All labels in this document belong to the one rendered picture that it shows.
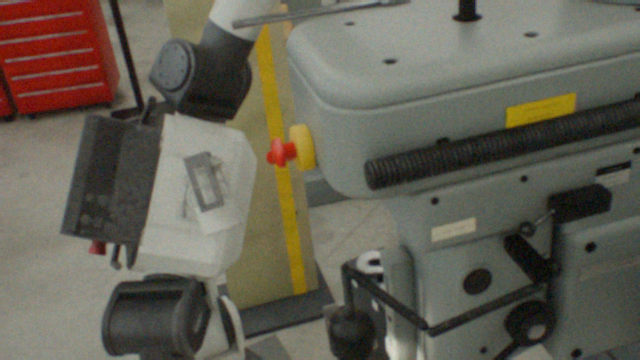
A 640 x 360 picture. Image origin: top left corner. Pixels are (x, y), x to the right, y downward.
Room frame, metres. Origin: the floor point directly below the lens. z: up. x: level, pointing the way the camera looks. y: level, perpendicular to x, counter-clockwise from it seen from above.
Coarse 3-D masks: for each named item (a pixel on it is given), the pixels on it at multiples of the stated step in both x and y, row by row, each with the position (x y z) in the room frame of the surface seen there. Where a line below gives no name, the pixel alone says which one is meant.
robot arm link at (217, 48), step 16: (208, 32) 1.11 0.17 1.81; (224, 32) 1.09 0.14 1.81; (208, 48) 1.09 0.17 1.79; (224, 48) 1.09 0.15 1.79; (240, 48) 1.09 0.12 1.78; (208, 64) 1.07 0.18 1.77; (224, 64) 1.09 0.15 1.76; (240, 64) 1.10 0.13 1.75; (208, 80) 1.06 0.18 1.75; (224, 80) 1.09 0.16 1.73; (240, 80) 1.11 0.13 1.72; (192, 96) 1.07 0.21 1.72; (208, 96) 1.08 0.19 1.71; (224, 96) 1.10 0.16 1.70
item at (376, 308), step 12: (372, 252) 1.35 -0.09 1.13; (348, 264) 1.33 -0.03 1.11; (360, 264) 1.31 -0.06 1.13; (372, 264) 1.32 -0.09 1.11; (372, 276) 1.27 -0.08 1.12; (360, 288) 1.26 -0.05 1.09; (384, 288) 1.21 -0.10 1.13; (360, 300) 1.26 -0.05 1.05; (372, 300) 1.20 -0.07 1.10; (372, 312) 1.21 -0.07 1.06; (384, 312) 1.15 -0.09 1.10; (384, 324) 1.16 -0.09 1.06; (384, 336) 1.16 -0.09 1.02; (384, 348) 1.16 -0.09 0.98
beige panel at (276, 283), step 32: (192, 0) 2.44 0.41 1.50; (192, 32) 2.44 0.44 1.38; (256, 64) 2.49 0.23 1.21; (288, 64) 2.51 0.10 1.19; (256, 96) 2.48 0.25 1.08; (288, 96) 2.51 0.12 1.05; (256, 128) 2.48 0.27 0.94; (288, 128) 2.51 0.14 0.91; (256, 192) 2.47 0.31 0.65; (288, 192) 2.49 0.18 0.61; (256, 224) 2.46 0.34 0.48; (288, 224) 2.49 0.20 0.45; (256, 256) 2.46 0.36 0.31; (288, 256) 2.49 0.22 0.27; (224, 288) 2.60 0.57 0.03; (256, 288) 2.45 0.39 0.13; (288, 288) 2.48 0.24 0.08; (320, 288) 2.52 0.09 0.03; (256, 320) 2.35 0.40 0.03; (288, 320) 2.32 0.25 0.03
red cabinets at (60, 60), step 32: (0, 0) 4.92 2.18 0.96; (32, 0) 4.92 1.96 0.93; (64, 0) 4.95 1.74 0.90; (96, 0) 5.35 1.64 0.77; (0, 32) 4.91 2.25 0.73; (32, 32) 4.92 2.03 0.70; (64, 32) 4.95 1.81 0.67; (96, 32) 5.05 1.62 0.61; (0, 64) 5.09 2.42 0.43; (32, 64) 4.92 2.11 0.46; (64, 64) 4.94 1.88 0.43; (96, 64) 4.96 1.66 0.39; (0, 96) 4.92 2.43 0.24; (32, 96) 4.91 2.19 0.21; (64, 96) 4.93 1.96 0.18; (96, 96) 4.95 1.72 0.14
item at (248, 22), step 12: (360, 0) 0.91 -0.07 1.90; (372, 0) 0.91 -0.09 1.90; (384, 0) 0.90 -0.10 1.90; (396, 0) 0.90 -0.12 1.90; (408, 0) 0.90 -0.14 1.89; (288, 12) 0.90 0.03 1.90; (300, 12) 0.89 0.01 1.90; (312, 12) 0.89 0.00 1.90; (324, 12) 0.89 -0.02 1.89; (240, 24) 0.87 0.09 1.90; (252, 24) 0.87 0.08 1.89
